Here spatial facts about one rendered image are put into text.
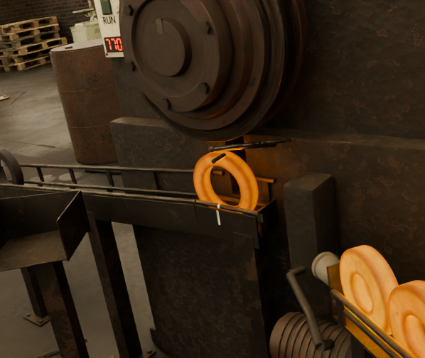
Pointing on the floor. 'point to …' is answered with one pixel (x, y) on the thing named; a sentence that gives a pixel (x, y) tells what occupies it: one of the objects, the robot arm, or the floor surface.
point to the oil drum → (87, 99)
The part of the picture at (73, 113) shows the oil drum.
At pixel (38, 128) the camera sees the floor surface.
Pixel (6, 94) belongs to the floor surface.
